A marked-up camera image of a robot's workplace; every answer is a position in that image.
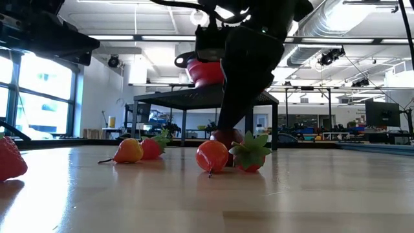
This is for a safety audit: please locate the long ceiling light strip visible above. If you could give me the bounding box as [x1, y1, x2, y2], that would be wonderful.
[89, 34, 414, 45]

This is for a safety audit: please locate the red yellow pear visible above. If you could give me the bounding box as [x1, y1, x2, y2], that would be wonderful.
[195, 139, 230, 178]

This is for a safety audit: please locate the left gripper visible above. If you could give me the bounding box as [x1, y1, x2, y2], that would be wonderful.
[0, 0, 100, 65]

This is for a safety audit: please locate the silver ventilation duct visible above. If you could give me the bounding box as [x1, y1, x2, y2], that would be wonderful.
[287, 0, 373, 67]

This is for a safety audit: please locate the black computer monitor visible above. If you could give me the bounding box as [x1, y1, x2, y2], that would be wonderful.
[365, 100, 401, 128]

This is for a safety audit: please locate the red collapsible colander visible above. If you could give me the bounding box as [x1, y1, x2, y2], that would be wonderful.
[174, 51, 226, 88]

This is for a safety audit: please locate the black perforated metal shelf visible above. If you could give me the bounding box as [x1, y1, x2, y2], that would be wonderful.
[132, 84, 280, 151]

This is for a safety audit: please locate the large glass window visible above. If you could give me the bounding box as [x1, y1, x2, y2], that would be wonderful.
[0, 51, 78, 137]

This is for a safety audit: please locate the white hanging ring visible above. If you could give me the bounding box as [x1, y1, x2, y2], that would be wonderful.
[190, 8, 210, 27]

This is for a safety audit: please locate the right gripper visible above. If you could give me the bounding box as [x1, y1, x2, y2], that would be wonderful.
[195, 24, 285, 130]

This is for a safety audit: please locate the dark red toy apple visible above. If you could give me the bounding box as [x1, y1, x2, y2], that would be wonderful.
[209, 128, 244, 168]

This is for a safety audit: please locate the red strawberry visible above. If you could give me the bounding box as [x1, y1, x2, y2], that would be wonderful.
[140, 129, 171, 161]
[0, 132, 28, 182]
[228, 130, 272, 173]

